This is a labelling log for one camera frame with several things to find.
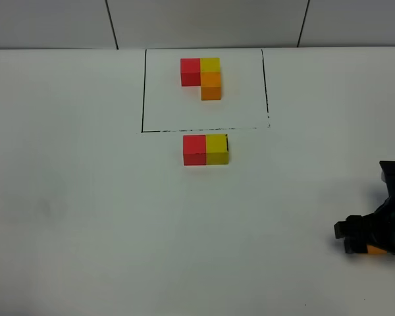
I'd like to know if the yellow template cube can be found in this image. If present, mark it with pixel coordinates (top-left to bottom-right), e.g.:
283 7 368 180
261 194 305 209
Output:
200 57 221 73

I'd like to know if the orange template cube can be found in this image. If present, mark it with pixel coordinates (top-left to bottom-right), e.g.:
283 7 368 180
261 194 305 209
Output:
201 72 222 101

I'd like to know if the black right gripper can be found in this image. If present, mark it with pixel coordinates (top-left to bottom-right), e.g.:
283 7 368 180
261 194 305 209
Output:
334 195 395 255

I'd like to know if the red template cube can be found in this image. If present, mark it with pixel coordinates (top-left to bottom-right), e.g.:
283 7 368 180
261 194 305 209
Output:
180 58 201 87

